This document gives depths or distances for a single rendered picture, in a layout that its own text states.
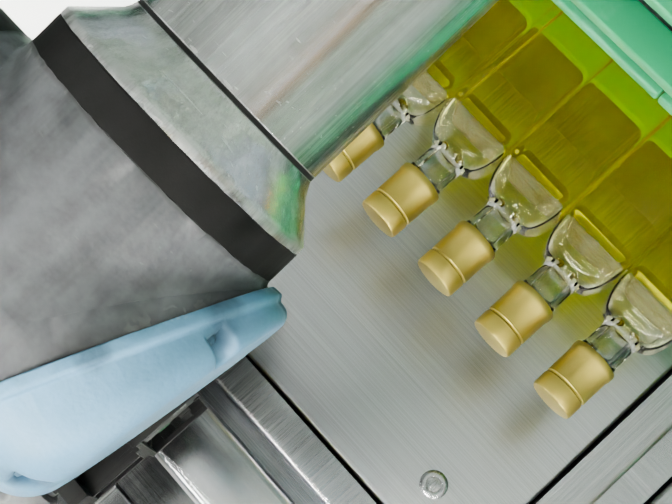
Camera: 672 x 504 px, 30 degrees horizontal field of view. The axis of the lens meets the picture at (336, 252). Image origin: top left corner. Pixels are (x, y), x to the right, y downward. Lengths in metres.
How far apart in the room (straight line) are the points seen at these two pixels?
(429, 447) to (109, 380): 0.63
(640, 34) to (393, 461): 0.37
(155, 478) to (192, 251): 0.64
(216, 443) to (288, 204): 0.60
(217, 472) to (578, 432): 0.28
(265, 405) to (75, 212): 0.62
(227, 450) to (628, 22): 0.44
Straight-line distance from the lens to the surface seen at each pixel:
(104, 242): 0.39
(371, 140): 0.91
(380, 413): 1.00
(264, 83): 0.40
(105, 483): 0.88
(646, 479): 1.04
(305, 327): 1.01
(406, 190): 0.89
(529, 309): 0.87
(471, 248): 0.88
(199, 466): 1.00
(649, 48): 0.90
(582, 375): 0.87
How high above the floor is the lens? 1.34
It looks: 9 degrees down
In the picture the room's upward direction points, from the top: 131 degrees counter-clockwise
